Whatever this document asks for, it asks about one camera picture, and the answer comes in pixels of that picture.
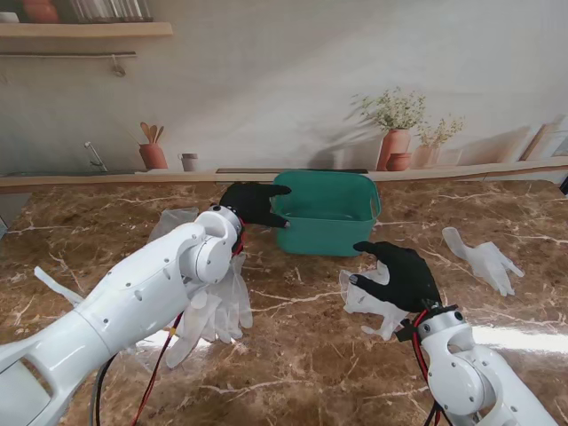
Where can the light wooden wall shelf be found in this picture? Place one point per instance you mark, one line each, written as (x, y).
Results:
(89, 29)

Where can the teal plastic basket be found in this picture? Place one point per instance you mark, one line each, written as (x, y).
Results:
(319, 239)

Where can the row of books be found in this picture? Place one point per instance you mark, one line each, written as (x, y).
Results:
(111, 9)

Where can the metal hook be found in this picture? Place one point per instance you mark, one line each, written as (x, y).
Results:
(118, 68)

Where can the grey mug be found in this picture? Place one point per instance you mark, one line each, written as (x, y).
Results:
(190, 163)

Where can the terracotta pot with wooden spoons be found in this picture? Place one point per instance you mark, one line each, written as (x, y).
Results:
(153, 156)

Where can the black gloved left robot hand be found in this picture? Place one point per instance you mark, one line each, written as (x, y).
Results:
(253, 204)

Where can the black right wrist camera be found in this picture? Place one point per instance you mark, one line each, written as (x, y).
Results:
(404, 330)

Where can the tall terracotta vase with flowers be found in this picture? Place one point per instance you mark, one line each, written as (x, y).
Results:
(395, 146)

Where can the small round terracotta pot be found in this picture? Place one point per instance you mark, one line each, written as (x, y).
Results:
(398, 162)

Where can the black object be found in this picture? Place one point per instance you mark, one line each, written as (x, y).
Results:
(565, 184)

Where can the dark metal wall rail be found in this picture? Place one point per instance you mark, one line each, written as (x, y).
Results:
(66, 53)

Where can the orange ceramic jar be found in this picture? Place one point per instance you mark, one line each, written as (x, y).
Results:
(41, 11)

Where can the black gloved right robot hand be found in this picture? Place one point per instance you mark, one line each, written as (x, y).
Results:
(412, 284)

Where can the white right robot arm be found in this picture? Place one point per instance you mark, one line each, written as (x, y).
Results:
(461, 381)

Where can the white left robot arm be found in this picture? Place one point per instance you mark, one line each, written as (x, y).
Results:
(133, 288)

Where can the white bowl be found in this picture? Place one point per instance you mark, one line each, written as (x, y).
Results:
(8, 18)

